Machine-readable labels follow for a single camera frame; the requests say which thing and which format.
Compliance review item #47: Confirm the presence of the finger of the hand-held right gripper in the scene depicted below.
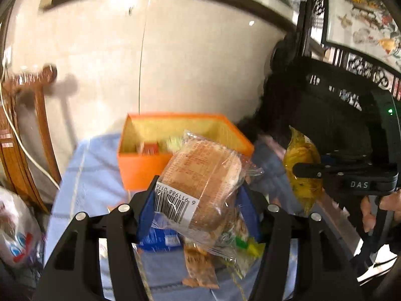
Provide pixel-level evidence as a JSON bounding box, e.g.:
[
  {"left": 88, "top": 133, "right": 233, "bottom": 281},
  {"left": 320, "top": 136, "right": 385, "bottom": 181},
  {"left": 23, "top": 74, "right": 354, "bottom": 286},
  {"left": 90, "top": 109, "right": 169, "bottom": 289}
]
[{"left": 292, "top": 154, "right": 369, "bottom": 180}]

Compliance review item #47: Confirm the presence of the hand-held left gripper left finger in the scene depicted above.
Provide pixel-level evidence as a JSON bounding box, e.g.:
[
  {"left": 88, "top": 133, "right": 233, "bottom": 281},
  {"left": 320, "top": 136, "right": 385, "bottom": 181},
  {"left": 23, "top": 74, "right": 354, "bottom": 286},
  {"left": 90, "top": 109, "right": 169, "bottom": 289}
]
[{"left": 33, "top": 176, "right": 162, "bottom": 301}]

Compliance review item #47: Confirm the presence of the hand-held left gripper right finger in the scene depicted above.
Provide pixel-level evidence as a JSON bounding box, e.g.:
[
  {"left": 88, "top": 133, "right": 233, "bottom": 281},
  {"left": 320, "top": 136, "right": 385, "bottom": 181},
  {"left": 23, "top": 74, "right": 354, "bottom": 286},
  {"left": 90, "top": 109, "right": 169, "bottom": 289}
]
[{"left": 240, "top": 185, "right": 367, "bottom": 301}]

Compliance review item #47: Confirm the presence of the yellow clear snack packet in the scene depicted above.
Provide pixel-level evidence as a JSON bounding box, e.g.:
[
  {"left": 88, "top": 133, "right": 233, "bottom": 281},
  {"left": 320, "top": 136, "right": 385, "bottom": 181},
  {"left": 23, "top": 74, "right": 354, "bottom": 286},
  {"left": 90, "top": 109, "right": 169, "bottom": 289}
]
[{"left": 283, "top": 125, "right": 325, "bottom": 217}]

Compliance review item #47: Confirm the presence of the orange cardboard box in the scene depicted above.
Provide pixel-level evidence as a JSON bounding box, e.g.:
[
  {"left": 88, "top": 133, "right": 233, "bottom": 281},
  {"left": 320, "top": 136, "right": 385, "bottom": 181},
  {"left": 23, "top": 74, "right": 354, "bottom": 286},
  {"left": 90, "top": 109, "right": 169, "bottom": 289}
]
[{"left": 117, "top": 113, "right": 255, "bottom": 192}]

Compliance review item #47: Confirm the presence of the clear brown bread packet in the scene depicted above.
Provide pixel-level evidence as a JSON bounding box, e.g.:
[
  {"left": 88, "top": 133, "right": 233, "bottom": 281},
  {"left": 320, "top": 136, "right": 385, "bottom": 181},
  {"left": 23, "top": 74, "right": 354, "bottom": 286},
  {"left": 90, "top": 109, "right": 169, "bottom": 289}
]
[{"left": 152, "top": 128, "right": 265, "bottom": 258}]

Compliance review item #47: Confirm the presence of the person's right hand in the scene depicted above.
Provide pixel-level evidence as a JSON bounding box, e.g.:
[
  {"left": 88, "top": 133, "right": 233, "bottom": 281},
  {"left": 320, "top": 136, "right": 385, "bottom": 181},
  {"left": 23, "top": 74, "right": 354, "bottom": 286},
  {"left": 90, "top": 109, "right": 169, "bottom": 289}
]
[{"left": 360, "top": 191, "right": 401, "bottom": 233}]

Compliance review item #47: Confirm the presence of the blue snack packet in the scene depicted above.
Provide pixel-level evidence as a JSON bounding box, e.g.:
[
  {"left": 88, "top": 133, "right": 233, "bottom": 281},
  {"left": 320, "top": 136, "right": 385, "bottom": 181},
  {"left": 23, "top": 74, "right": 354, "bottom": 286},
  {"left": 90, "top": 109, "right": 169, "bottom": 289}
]
[{"left": 138, "top": 226, "right": 182, "bottom": 253}]

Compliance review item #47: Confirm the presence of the green white snack packet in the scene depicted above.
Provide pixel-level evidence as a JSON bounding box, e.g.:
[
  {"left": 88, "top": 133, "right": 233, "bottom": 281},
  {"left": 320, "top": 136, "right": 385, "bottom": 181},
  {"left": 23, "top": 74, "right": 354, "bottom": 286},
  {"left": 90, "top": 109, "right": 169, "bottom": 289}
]
[{"left": 219, "top": 213, "right": 267, "bottom": 279}]

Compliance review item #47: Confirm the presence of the light blue tablecloth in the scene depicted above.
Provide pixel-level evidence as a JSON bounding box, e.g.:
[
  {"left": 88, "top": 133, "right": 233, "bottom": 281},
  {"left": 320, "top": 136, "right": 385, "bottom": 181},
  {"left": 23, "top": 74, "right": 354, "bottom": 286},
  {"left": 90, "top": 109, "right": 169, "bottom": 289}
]
[{"left": 44, "top": 133, "right": 314, "bottom": 301}]

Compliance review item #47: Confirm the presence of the orange snack packet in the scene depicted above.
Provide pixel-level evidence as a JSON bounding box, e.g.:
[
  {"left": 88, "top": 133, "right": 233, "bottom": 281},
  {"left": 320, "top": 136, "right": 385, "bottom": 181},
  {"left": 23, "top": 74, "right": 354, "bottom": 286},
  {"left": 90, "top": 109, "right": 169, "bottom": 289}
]
[{"left": 183, "top": 238, "right": 220, "bottom": 289}]

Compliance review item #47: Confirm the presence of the white plastic bag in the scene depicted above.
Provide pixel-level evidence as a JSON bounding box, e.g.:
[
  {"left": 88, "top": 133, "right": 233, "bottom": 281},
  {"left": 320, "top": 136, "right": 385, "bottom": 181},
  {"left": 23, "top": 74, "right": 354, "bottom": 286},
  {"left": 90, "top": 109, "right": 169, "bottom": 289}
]
[{"left": 0, "top": 186, "right": 47, "bottom": 270}]

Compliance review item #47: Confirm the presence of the framed flower painting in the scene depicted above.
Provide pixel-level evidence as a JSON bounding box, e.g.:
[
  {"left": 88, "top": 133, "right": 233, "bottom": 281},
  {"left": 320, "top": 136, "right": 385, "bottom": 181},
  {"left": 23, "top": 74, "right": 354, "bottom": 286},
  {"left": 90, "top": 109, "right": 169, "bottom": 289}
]
[{"left": 321, "top": 0, "right": 401, "bottom": 69}]

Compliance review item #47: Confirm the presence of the brown wooden chair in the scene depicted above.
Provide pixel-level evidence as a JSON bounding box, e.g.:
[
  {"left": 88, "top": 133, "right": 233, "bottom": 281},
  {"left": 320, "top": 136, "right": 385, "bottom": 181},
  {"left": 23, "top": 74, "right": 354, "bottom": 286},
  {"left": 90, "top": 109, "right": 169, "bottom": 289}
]
[{"left": 0, "top": 64, "right": 63, "bottom": 214}]

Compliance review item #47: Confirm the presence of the black carved wooden screen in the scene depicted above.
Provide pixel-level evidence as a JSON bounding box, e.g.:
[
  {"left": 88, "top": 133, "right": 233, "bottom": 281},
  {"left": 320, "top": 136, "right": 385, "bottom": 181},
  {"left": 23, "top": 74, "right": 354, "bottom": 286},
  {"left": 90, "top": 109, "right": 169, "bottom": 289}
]
[{"left": 296, "top": 0, "right": 401, "bottom": 101}]

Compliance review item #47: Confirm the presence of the white cable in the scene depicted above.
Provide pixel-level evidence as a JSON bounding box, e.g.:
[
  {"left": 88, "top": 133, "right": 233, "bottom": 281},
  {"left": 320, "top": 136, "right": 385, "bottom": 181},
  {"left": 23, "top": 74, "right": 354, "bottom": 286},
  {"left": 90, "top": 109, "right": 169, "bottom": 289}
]
[{"left": 0, "top": 50, "right": 60, "bottom": 190}]

